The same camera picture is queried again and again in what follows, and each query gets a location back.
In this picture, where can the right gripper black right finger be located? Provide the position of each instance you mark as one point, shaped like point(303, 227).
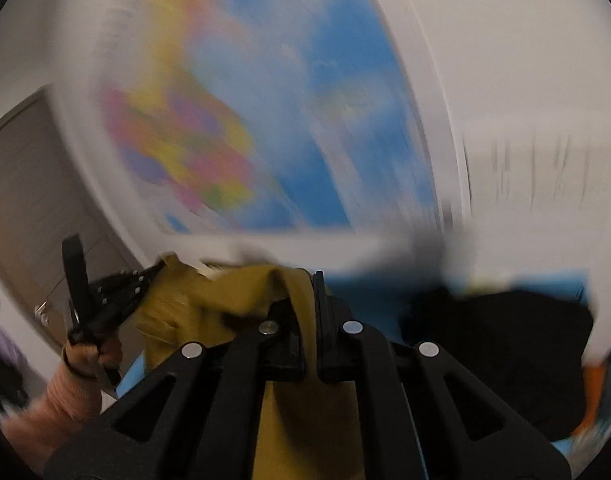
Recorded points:
point(422, 414)

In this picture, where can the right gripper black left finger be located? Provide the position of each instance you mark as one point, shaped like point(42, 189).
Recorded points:
point(196, 416)

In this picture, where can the mustard olive button shirt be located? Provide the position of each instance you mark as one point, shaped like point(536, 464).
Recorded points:
point(308, 430)

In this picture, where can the left forearm pink sleeve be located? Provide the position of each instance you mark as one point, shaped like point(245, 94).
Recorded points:
point(71, 400)

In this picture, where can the left hand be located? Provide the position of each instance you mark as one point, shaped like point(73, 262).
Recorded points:
point(87, 360)

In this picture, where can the blue bed sheet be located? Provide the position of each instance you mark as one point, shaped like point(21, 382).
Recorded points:
point(381, 302)

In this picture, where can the black garment pile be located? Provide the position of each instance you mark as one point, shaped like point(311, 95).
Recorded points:
point(524, 346)

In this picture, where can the grey brown door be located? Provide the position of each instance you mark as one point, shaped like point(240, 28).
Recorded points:
point(43, 200)

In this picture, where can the colourful wall map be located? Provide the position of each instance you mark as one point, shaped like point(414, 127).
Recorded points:
point(266, 116)

